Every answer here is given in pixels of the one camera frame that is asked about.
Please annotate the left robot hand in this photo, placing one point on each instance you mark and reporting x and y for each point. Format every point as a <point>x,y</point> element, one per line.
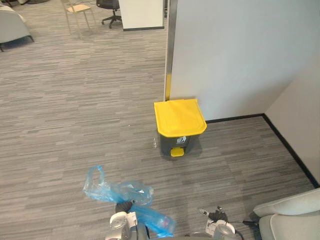
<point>124,206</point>

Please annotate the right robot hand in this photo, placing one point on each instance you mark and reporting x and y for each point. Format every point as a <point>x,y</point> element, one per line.
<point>215,214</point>

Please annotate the blue plastic rubbish bag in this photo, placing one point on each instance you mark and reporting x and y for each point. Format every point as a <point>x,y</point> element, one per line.
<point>155,218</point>

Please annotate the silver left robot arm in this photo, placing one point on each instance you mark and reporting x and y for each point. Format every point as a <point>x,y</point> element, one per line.
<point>122,226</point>

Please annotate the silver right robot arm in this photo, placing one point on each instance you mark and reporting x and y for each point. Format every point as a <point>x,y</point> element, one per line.
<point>220,230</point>

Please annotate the grey trash can yellow lid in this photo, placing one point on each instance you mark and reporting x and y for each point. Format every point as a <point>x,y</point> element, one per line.
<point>178,120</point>

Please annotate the clear plastic wrapper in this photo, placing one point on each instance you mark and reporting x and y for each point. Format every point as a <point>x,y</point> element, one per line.
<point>154,142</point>

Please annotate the white partition desk panel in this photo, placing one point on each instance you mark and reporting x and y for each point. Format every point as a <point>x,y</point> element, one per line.
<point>142,13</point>

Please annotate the black office swivel chair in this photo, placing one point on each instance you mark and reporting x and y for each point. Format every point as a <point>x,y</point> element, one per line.
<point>110,11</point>

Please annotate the wooden seat metal chair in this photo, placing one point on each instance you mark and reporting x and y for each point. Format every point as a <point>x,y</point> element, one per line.
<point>77,15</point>

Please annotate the light grey sofa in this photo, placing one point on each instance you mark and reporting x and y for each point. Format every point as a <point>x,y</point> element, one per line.
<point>12,25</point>

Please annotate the metal wall corner strip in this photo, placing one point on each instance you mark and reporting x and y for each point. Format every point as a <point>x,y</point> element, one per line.
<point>169,50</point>

